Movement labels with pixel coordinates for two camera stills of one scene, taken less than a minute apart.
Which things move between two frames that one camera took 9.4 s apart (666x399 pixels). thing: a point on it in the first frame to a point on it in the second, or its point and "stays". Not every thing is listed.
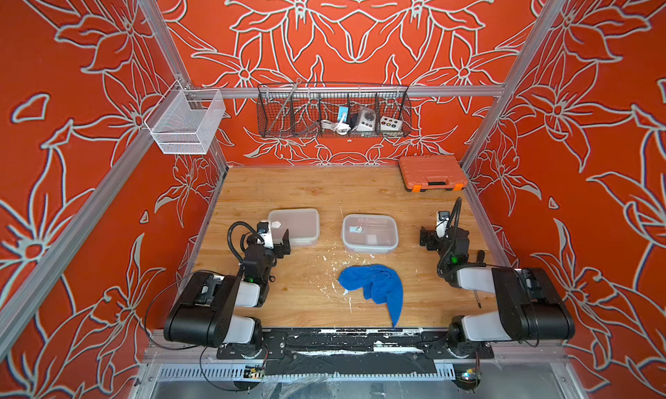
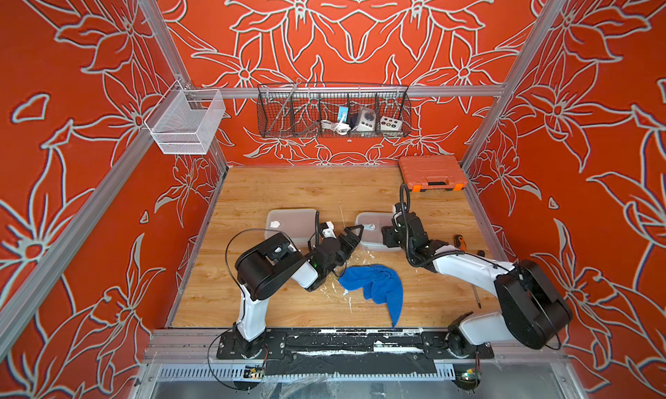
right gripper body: (433, 243) to (395, 238)
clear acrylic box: (186, 121) stays
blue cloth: (380, 285) stays
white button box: (388, 124) stays
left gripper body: (276, 253) to (341, 250)
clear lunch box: (368, 233) stays
